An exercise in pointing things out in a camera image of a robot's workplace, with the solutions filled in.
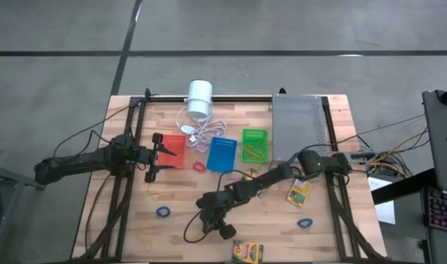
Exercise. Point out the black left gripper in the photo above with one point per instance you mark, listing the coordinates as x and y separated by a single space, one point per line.
149 155

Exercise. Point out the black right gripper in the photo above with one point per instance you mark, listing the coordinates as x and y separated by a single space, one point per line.
214 209

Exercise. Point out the orange plastic basket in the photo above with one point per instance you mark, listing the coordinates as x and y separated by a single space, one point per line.
171 157

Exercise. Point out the blue plastic basket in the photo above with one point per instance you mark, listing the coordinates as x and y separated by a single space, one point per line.
221 157

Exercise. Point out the green plastic basket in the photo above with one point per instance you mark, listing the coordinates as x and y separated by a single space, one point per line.
245 135

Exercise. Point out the blue coil wristband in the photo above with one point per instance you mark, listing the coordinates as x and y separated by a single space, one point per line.
298 223
157 212

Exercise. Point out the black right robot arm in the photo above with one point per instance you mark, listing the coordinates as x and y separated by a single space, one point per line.
267 177

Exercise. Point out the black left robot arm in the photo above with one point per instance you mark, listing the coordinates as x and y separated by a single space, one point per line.
83 159

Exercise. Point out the clear plastic bag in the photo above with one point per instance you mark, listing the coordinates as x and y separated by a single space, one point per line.
187 129

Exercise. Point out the white cylindrical appliance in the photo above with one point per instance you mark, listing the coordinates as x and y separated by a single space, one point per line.
200 99

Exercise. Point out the grey perforated metal shelf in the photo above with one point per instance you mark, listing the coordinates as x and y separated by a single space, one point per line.
298 124

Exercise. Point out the grey metal stand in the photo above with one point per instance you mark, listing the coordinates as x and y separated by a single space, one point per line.
10 176

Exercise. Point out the grey usb hub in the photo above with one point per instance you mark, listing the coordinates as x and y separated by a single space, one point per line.
360 156

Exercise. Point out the white paper sheet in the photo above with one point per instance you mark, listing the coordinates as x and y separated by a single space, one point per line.
386 214

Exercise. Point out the black side bar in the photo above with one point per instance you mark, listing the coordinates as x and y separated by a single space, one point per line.
403 187

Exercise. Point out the backlit black keyboard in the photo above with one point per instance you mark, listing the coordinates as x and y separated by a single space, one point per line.
445 210

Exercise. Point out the dark grey monitor panel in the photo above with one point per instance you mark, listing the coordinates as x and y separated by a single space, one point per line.
439 146

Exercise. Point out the black aluminium rig frame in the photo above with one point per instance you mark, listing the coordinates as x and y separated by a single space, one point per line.
238 99

